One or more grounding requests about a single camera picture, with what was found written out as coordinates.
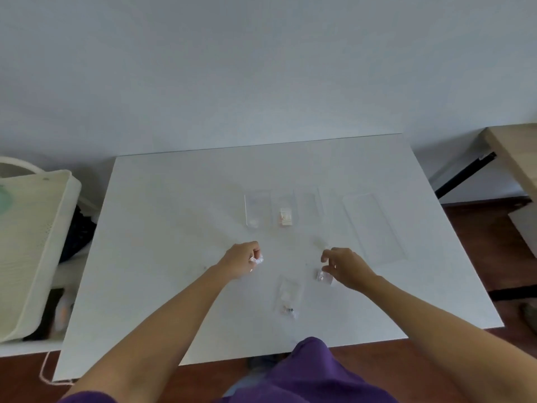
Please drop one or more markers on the person's left hand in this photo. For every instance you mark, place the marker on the person's left hand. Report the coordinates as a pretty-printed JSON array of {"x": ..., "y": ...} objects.
[{"x": 239, "y": 260}]

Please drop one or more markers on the person's right hand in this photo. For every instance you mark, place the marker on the person's right hand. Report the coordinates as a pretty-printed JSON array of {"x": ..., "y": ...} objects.
[{"x": 350, "y": 268}]

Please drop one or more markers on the small clear plastic bag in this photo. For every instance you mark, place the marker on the small clear plastic bag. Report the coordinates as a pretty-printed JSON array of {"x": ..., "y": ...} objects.
[
  {"x": 324, "y": 277},
  {"x": 257, "y": 259}
]

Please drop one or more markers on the transparent box lid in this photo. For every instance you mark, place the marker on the transparent box lid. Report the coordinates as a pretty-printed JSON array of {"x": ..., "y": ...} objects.
[{"x": 373, "y": 228}]

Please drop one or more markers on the long clear bag dark beads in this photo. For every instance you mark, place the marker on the long clear bag dark beads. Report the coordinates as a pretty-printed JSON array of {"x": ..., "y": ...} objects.
[{"x": 289, "y": 297}]

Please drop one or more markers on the clear compartment organizer box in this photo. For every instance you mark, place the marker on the clear compartment organizer box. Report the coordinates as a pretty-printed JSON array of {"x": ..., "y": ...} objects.
[{"x": 285, "y": 205}]

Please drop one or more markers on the person's left forearm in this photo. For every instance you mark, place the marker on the person's left forearm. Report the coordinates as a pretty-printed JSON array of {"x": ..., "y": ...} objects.
[{"x": 159, "y": 331}]

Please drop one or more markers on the person's right forearm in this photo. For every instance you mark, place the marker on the person's right forearm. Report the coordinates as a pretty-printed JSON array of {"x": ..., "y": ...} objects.
[{"x": 444, "y": 335}]

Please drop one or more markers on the person's left patterned sock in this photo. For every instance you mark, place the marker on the person's left patterned sock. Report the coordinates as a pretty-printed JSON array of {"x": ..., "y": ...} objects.
[{"x": 259, "y": 365}]

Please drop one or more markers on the person's purple shirt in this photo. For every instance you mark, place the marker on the person's purple shirt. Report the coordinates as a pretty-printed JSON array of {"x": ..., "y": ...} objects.
[{"x": 310, "y": 373}]

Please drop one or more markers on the black slanted desk leg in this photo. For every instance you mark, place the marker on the black slanted desk leg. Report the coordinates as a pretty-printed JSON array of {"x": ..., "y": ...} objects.
[{"x": 465, "y": 176}]

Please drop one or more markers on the black bag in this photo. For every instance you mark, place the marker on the black bag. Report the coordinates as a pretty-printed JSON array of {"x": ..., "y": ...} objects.
[{"x": 75, "y": 237}]

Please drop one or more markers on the black desk floor bar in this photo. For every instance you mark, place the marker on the black desk floor bar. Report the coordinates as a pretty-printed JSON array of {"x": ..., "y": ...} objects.
[{"x": 514, "y": 293}]

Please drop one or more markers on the grey slipper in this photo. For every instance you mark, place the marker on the grey slipper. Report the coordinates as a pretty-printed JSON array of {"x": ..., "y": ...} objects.
[{"x": 530, "y": 316}]

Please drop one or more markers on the light wooden desk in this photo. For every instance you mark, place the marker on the light wooden desk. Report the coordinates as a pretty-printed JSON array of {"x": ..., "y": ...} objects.
[{"x": 516, "y": 151}]

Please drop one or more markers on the white plastic cart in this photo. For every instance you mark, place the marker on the white plastic cart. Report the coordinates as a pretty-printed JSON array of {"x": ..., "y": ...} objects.
[{"x": 29, "y": 247}]

